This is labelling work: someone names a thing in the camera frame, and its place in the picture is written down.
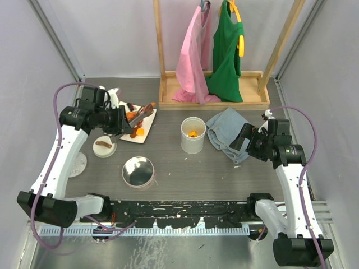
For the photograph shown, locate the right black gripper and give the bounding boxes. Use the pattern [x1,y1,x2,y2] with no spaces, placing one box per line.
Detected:
[229,123,273,162]

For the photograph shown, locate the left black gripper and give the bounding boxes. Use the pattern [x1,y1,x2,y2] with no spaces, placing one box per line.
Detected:
[95,104,133,135]

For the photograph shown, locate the blue denim shorts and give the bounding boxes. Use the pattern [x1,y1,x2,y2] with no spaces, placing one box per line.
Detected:
[205,108,249,164]

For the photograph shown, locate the pink metal bowl container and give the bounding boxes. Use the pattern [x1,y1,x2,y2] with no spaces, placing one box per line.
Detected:
[121,156,155,191]

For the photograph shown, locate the orange food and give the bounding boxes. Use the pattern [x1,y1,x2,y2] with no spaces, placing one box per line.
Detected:
[188,131,198,138]

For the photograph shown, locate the tall white cylinder container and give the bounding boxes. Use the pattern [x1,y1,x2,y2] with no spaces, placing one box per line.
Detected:
[181,117,206,154]

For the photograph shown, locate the metal tongs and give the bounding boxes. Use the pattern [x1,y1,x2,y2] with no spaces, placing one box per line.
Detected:
[128,104,154,128]

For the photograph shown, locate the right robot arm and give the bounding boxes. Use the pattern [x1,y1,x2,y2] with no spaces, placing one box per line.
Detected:
[230,118,334,267]

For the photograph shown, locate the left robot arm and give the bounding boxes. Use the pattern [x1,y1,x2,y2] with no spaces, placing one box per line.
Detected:
[17,84,132,228]

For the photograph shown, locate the white square plate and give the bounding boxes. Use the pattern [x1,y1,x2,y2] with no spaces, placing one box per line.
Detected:
[119,101,157,144]

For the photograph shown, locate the flat metal inner lid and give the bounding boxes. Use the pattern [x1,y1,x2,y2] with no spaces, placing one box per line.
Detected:
[69,151,88,178]

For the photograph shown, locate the wooden clothes rack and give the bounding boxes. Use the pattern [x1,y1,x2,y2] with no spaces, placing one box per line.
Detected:
[153,1,304,110]

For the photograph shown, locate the green hanging tank top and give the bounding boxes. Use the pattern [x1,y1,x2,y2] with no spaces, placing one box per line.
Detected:
[206,1,244,103]

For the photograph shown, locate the pink hanging shirt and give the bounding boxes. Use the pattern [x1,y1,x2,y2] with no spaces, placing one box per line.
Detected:
[172,6,220,105]

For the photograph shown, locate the yellow clothes hanger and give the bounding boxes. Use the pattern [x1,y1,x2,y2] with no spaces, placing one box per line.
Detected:
[218,0,246,58]

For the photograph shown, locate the grey clothes hanger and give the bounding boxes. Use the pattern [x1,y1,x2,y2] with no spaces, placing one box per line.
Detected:
[199,0,211,12]

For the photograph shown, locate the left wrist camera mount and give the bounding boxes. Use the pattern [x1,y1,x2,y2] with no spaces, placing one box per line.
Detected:
[105,87,121,109]

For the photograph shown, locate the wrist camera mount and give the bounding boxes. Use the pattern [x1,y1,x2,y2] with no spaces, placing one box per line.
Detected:
[258,109,275,134]
[105,87,121,109]

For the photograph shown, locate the white lid with brown strap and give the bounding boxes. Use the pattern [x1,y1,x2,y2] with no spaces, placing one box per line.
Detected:
[93,136,117,158]

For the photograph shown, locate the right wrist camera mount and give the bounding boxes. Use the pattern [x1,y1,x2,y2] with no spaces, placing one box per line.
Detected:
[258,109,275,134]

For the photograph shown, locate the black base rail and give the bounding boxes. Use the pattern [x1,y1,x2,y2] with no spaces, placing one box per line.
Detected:
[97,200,261,229]

